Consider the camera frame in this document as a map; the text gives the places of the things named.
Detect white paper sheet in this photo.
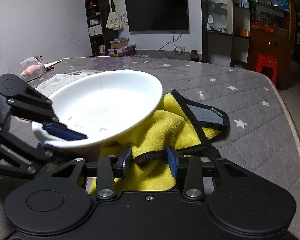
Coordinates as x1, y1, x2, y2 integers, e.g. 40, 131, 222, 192
44, 60, 62, 69

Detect white bowl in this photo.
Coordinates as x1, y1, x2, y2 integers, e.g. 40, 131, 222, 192
32, 70, 163, 154

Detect red wooden cabinet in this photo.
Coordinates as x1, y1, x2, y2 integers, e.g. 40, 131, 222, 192
248, 0, 295, 90

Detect red plastic stool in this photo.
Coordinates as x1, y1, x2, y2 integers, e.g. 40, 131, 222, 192
256, 53, 279, 85

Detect stacked boxes on console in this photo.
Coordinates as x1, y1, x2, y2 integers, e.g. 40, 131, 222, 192
108, 37, 136, 56

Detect black wall television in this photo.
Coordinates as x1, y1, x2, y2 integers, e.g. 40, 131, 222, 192
125, 0, 189, 32

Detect dark shelf cabinet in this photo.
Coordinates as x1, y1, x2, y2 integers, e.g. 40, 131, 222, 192
201, 0, 250, 68

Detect white floral cloth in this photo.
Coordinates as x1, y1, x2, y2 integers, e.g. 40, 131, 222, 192
36, 70, 102, 97

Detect yellow cleaning cloth black trim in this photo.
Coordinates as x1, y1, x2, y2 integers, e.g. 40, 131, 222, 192
99, 90, 230, 193

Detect grey star pattern table mat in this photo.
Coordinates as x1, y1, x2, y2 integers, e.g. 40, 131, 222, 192
0, 56, 300, 240

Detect dark low tv console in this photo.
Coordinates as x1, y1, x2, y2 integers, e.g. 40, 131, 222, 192
93, 50, 203, 62

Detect tissue pack in plastic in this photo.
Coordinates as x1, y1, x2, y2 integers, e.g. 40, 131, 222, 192
20, 57, 45, 82

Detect beige tote bag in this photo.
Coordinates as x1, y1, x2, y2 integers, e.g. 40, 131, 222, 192
106, 0, 123, 31

